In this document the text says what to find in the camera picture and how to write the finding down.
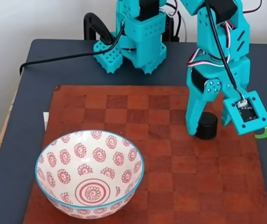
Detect black cylinder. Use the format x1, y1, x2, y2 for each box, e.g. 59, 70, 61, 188
195, 112, 219, 140

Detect black camera cable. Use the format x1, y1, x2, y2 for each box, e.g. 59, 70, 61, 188
205, 0, 244, 101

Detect teal camera mount box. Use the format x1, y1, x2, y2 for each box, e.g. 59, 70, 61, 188
223, 90, 267, 136

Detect white bowl red flower pattern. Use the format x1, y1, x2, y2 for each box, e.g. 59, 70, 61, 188
34, 130, 145, 219

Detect black table clamp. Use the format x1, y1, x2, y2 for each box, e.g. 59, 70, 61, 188
83, 13, 116, 45

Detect white red servo wire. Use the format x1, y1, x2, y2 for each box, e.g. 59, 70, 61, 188
185, 18, 235, 69

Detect black power cable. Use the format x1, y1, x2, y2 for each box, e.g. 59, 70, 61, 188
19, 22, 125, 76

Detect brown leather chessboard mat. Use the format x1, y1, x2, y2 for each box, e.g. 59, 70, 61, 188
22, 85, 267, 224

